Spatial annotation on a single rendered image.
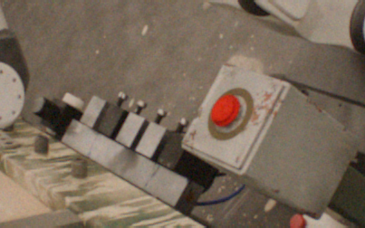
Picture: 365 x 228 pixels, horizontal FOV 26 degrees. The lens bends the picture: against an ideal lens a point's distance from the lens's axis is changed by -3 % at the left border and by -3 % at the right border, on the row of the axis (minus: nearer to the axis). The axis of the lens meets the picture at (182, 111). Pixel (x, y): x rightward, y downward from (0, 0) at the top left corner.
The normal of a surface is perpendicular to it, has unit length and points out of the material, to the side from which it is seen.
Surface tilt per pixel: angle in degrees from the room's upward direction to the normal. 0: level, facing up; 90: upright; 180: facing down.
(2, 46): 90
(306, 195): 90
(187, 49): 0
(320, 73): 0
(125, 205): 57
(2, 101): 90
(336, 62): 0
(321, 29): 90
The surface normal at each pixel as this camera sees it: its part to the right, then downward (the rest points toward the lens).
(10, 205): 0.04, -0.96
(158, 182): -0.66, -0.41
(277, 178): 0.59, 0.25
